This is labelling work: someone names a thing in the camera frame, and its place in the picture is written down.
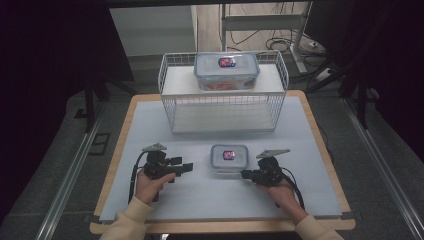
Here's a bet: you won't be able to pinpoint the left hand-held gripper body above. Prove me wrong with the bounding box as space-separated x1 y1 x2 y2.
141 142 178 182

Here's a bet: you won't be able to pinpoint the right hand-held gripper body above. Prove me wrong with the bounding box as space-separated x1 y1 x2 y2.
250 148 291 187

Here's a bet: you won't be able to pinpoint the small clear food container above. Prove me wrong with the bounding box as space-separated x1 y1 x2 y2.
209 143 250 175

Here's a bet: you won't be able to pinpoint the white wire shelf rack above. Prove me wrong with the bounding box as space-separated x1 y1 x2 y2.
157 49 290 135

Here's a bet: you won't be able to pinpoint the large clear food container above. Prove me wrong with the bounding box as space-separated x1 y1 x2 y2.
193 51 261 92

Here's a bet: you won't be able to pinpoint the person's left hand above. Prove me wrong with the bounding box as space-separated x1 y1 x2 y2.
134 167 177 206

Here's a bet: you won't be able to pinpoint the person's right hand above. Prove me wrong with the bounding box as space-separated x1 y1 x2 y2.
255 178 306 225

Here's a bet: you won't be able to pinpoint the light blue table mat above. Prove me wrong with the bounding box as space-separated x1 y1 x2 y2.
98 96 343 224

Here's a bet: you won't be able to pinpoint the black metal stand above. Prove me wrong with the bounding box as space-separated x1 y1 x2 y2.
305 58 382 131
73 74 138 134

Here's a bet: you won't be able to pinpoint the white power strip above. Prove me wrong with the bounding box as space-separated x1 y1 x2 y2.
313 67 332 83

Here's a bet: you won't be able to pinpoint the white cabinet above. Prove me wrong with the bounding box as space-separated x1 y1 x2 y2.
108 4 199 58

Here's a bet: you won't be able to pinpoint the dark curtain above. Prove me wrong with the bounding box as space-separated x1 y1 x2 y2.
304 0 424 161
0 0 134 224

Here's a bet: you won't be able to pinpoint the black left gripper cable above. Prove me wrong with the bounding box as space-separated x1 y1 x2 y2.
127 150 150 205

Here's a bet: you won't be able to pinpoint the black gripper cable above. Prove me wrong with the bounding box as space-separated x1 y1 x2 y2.
275 166 306 212
127 150 150 205

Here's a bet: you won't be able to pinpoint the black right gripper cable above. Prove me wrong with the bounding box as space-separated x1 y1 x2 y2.
275 166 306 212

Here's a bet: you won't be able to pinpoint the black floor frame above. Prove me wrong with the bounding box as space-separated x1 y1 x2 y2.
88 132 112 156

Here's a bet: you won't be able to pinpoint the aluminium floor rail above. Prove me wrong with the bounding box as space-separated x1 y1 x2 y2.
34 101 109 240
342 98 424 240

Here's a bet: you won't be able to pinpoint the black floor cables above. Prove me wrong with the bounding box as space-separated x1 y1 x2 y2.
228 29 329 58

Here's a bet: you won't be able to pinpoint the white metal desk frame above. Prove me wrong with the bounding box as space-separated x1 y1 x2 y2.
219 1 314 75

